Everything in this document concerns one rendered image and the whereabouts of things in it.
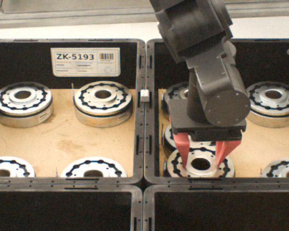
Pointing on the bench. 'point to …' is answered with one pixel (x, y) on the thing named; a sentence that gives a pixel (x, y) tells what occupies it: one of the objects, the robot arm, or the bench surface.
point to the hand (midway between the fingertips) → (201, 160)
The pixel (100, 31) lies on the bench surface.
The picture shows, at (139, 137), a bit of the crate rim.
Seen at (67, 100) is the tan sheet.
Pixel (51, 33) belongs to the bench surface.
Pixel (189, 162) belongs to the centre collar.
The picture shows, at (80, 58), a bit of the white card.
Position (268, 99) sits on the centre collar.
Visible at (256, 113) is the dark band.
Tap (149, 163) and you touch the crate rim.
